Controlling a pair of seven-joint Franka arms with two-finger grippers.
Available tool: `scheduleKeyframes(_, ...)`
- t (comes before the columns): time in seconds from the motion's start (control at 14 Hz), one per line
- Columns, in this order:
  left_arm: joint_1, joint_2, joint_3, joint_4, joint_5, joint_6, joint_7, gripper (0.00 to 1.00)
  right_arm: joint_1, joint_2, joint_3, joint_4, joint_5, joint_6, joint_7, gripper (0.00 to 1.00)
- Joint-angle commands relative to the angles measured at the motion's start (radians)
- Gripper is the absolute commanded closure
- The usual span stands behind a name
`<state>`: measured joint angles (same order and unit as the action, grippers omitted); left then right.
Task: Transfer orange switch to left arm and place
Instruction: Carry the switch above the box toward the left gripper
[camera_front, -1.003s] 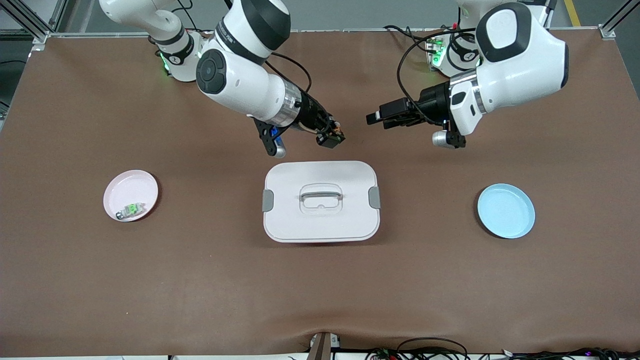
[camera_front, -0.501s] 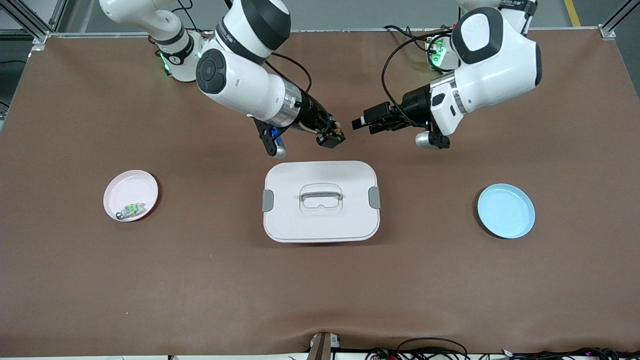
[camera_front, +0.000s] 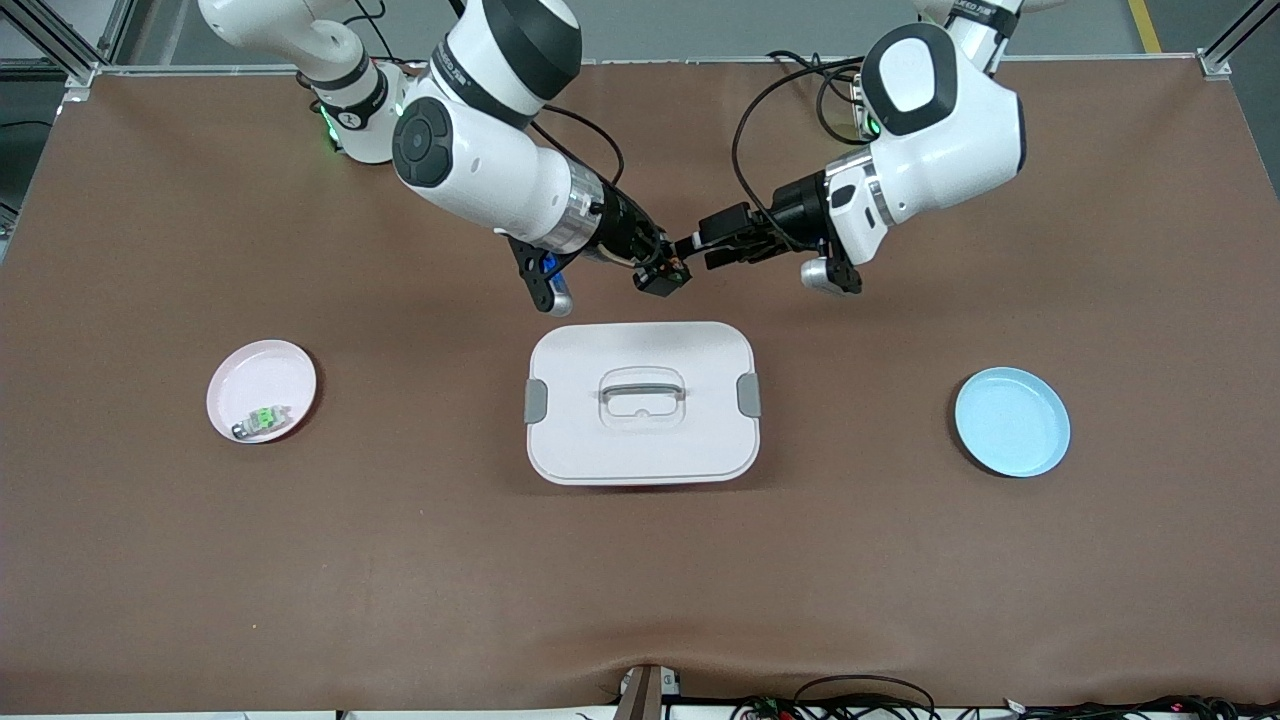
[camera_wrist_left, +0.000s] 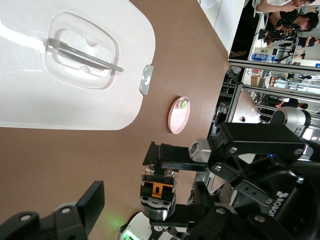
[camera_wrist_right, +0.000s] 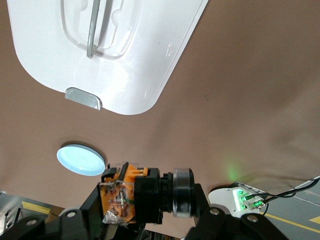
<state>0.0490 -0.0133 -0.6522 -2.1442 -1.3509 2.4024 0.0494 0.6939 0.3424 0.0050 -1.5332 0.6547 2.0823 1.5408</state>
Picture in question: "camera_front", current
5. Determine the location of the white lidded storage box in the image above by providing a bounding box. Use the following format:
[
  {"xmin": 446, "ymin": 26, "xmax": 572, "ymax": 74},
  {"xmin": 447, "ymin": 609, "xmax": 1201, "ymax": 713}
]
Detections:
[{"xmin": 525, "ymin": 321, "xmax": 762, "ymax": 487}]

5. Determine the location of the clear table edge strip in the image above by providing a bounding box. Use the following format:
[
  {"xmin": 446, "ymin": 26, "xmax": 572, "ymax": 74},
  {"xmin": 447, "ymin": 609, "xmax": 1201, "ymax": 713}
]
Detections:
[{"xmin": 95, "ymin": 57, "xmax": 1206, "ymax": 76}]

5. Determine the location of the light blue round plate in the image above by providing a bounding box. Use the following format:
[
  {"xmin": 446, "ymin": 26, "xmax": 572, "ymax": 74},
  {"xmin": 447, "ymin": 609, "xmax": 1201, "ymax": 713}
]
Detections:
[{"xmin": 953, "ymin": 367, "xmax": 1072, "ymax": 479}]

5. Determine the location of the pink round plate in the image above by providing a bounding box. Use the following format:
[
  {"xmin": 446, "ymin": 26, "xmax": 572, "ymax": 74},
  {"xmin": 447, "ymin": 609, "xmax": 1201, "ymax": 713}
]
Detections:
[{"xmin": 206, "ymin": 340, "xmax": 318, "ymax": 444}]

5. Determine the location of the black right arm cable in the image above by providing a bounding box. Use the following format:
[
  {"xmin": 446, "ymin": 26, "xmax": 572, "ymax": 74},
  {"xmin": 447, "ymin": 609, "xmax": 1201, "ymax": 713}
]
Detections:
[{"xmin": 530, "ymin": 100, "xmax": 626, "ymax": 193}]

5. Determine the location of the black base power cable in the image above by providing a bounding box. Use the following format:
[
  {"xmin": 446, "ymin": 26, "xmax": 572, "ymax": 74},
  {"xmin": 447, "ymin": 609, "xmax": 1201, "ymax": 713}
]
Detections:
[{"xmin": 767, "ymin": 50, "xmax": 861, "ymax": 81}]

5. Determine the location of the clear and green switch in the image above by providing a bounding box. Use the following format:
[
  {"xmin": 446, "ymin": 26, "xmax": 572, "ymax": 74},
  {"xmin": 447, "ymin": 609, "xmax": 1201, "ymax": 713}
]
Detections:
[{"xmin": 231, "ymin": 405, "xmax": 293, "ymax": 441}]

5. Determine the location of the brown bracket with white block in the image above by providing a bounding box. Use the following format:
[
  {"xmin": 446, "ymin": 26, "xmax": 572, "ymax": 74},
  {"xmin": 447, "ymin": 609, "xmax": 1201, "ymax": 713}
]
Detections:
[{"xmin": 612, "ymin": 663, "xmax": 684, "ymax": 720}]

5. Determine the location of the black looped cable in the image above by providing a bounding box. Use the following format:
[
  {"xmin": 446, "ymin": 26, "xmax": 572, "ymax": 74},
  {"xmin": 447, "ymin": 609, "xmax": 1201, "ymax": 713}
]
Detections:
[{"xmin": 793, "ymin": 675, "xmax": 937, "ymax": 720}]

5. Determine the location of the aluminium frame post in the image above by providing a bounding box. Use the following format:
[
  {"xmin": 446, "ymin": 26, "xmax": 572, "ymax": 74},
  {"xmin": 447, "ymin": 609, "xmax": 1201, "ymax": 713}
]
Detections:
[
  {"xmin": 0, "ymin": 0, "xmax": 136, "ymax": 86},
  {"xmin": 1198, "ymin": 0, "xmax": 1280, "ymax": 79}
]

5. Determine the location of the black cable bundle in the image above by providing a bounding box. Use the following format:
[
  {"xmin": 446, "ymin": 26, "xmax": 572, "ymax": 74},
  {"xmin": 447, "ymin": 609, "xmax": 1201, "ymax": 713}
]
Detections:
[{"xmin": 1000, "ymin": 695, "xmax": 1280, "ymax": 720}]

